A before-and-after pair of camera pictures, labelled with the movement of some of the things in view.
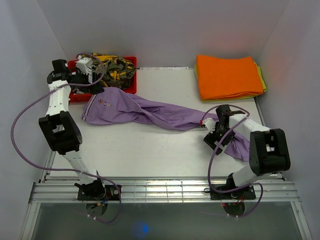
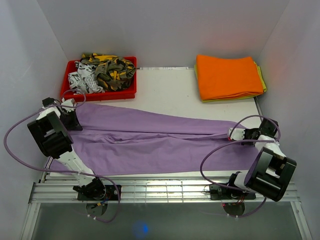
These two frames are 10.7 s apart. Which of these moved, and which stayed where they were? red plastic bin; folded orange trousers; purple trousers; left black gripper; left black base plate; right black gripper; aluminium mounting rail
Moved: left black gripper; right black gripper; purple trousers
Stayed: folded orange trousers; left black base plate; aluminium mounting rail; red plastic bin
